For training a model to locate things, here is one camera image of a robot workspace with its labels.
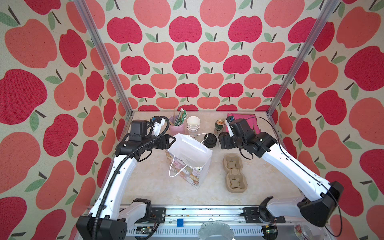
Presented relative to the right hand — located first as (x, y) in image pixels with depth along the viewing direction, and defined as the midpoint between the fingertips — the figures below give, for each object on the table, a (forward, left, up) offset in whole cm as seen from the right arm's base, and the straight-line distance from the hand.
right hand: (229, 136), depth 76 cm
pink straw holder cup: (+13, +34, -15) cm, 39 cm away
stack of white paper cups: (+17, +21, -12) cm, 30 cm away
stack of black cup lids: (+10, +8, -20) cm, 24 cm away
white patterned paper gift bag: (-5, +21, -19) cm, 29 cm away
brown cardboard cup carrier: (-15, -6, -21) cm, 27 cm away
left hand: (-6, +28, +3) cm, 29 cm away
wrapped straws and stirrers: (+18, +30, -7) cm, 36 cm away
